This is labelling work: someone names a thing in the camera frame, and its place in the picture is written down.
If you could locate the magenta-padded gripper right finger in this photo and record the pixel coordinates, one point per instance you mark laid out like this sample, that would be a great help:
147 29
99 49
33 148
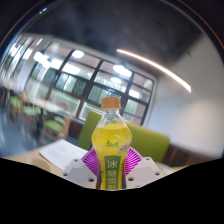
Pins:
135 163

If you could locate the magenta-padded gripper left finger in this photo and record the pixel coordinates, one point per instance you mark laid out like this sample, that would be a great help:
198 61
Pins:
89 163

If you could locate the yellow drink bottle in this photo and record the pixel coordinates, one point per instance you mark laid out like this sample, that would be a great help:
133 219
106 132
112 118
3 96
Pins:
111 143

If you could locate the green upholstered bench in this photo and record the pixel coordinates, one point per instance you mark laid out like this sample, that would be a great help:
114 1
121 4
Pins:
150 143

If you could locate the white paper sheet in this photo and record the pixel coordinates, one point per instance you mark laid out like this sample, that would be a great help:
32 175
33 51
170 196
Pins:
61 151

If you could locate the wooden chairs with green seats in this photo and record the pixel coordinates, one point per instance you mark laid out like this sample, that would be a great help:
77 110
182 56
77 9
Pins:
53 126

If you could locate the large black-framed window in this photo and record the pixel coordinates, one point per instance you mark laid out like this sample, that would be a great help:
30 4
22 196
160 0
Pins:
90 83

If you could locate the long linear ceiling light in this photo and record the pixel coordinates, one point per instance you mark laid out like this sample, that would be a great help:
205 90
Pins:
156 66

